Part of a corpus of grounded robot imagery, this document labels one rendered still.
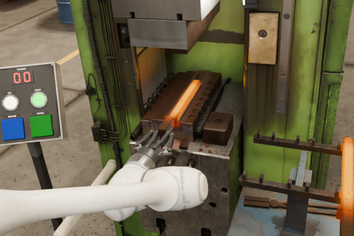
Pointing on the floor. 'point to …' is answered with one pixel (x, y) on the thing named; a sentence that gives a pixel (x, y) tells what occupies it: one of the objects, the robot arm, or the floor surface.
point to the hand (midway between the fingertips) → (166, 128)
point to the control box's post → (42, 173)
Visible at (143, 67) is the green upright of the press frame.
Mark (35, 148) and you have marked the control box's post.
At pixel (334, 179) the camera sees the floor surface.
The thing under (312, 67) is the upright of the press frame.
